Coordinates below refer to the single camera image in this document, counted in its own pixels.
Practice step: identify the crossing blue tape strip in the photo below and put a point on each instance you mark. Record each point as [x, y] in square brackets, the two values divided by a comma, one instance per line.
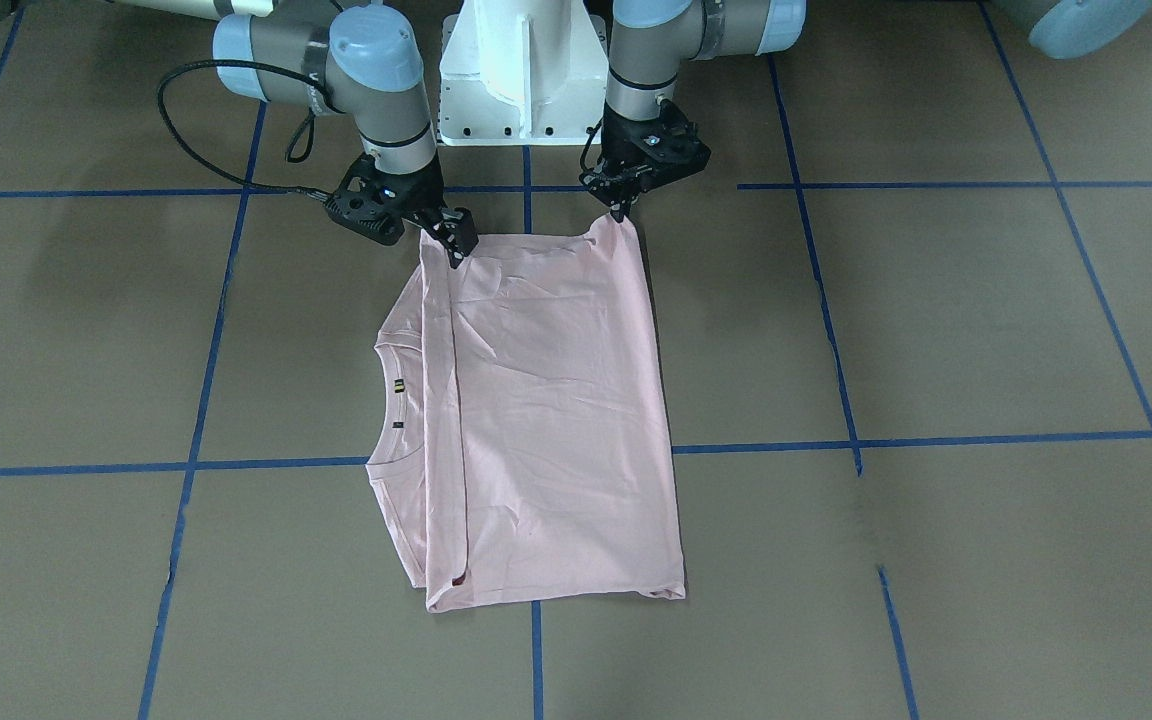
[252, 463]

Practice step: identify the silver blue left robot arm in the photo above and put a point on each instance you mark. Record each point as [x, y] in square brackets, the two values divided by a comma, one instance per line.
[650, 40]

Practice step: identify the long blue tape strip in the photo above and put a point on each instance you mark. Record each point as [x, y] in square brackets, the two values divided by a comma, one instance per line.
[196, 420]

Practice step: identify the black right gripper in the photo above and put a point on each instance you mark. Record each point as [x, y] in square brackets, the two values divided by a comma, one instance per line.
[425, 196]

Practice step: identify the pink Snoopy shirt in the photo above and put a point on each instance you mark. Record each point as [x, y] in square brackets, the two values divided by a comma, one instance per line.
[525, 453]

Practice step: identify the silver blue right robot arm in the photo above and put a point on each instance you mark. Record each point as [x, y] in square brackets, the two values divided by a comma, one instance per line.
[360, 61]

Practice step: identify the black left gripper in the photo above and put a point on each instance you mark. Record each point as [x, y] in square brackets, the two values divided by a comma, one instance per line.
[619, 184]

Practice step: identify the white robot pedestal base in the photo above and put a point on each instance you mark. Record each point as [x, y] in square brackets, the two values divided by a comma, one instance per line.
[521, 73]

